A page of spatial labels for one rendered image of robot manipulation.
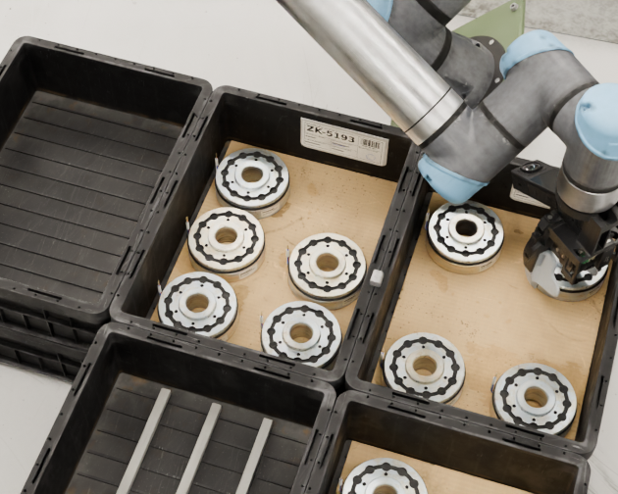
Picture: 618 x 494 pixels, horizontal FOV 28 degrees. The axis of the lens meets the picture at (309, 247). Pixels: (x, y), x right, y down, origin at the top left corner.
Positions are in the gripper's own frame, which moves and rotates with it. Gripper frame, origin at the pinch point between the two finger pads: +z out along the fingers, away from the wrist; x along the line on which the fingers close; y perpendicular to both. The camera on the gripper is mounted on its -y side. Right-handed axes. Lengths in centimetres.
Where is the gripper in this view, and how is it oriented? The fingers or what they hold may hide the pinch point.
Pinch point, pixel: (547, 269)
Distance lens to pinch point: 166.1
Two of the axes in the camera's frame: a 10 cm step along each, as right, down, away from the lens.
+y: 5.1, 7.2, -4.8
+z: -0.1, 5.6, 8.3
